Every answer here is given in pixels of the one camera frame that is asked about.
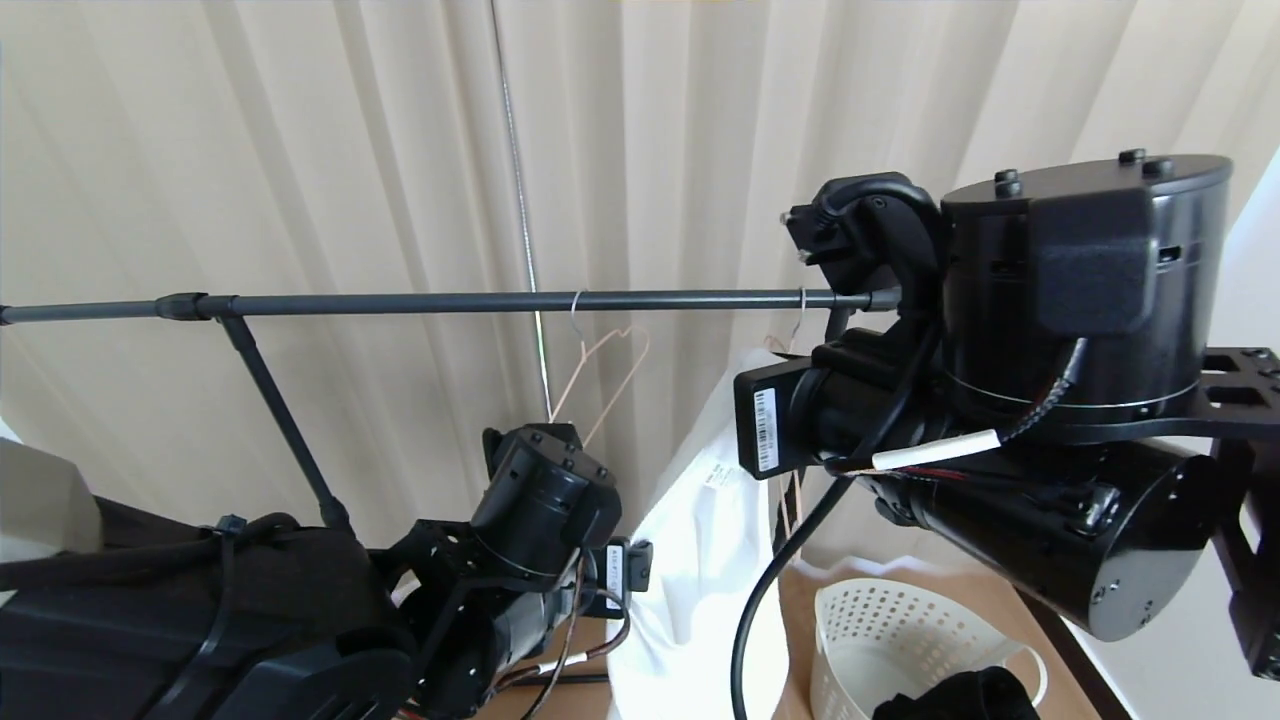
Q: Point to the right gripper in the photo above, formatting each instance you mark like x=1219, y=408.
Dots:
x=1000, y=530

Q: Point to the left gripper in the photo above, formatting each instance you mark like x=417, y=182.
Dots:
x=500, y=650

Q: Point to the white printed t-shirt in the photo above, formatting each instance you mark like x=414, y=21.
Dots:
x=690, y=600

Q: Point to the pink clothes hanger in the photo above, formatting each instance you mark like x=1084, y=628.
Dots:
x=801, y=318
x=640, y=350

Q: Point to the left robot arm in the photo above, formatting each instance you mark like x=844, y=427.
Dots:
x=150, y=640

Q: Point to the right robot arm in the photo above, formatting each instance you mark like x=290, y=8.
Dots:
x=1080, y=300

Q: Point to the white laundry basket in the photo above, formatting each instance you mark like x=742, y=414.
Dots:
x=880, y=620

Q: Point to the black clothes rack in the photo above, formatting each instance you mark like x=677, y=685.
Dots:
x=400, y=303

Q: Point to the black garment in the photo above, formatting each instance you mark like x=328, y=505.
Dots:
x=960, y=700

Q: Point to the beige curtain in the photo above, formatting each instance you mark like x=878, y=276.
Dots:
x=300, y=150

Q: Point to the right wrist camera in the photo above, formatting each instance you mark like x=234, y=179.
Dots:
x=880, y=230

